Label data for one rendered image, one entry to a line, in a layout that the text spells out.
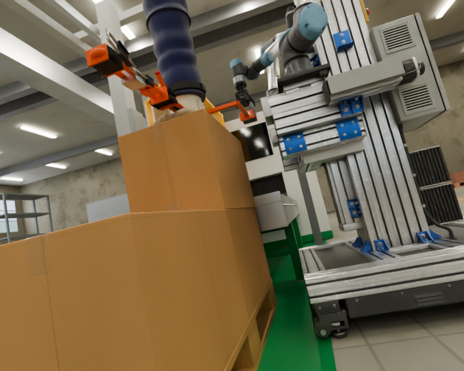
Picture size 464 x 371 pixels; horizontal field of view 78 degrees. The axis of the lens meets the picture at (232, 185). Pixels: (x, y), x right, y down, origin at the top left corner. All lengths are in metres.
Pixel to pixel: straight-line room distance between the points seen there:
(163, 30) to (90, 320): 1.39
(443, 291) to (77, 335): 1.09
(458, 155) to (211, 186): 13.03
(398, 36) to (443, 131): 12.21
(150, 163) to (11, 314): 0.71
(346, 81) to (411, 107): 0.41
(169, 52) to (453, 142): 12.88
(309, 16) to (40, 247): 1.17
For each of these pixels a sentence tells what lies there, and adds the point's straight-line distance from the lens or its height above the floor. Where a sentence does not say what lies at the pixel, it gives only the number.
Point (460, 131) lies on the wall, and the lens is 14.02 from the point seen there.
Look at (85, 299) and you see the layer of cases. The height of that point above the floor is 0.42.
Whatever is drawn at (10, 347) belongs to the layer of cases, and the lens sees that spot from 0.73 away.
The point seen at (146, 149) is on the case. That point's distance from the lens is 1.22.
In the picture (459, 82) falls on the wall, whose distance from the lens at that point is 14.57.
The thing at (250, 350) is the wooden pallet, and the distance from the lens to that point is 1.08.
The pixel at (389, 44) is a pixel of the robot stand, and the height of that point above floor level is 1.12.
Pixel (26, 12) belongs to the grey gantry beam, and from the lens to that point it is 4.13.
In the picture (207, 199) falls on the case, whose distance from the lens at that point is 1.08.
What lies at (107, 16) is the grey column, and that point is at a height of 2.80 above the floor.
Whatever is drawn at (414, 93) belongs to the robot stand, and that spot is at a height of 0.87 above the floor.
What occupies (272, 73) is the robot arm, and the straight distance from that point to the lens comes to 2.08.
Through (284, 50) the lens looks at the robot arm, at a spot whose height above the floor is 1.18.
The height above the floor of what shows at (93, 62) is 1.05.
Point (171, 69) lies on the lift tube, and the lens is 1.54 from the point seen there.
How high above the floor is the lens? 0.49
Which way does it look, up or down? 7 degrees up
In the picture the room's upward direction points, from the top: 13 degrees counter-clockwise
